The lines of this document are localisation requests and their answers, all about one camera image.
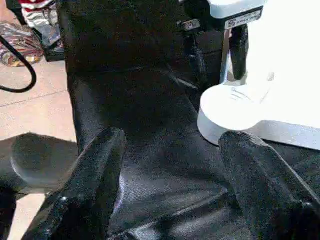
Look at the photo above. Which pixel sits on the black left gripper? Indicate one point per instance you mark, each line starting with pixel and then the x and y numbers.
pixel 205 17

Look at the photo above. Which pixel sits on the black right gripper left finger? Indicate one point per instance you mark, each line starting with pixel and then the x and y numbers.
pixel 85 190

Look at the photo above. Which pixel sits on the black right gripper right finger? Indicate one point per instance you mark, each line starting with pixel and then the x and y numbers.
pixel 265 185

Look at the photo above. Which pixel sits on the white plastic table top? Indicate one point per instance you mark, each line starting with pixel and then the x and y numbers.
pixel 280 90

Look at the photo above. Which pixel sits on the black plastic mat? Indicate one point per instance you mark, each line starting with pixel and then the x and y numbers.
pixel 145 100

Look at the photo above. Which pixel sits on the clear plastic bag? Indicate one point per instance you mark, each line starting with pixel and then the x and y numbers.
pixel 17 47

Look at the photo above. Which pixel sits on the red white striped cloth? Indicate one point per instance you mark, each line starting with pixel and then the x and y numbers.
pixel 35 10

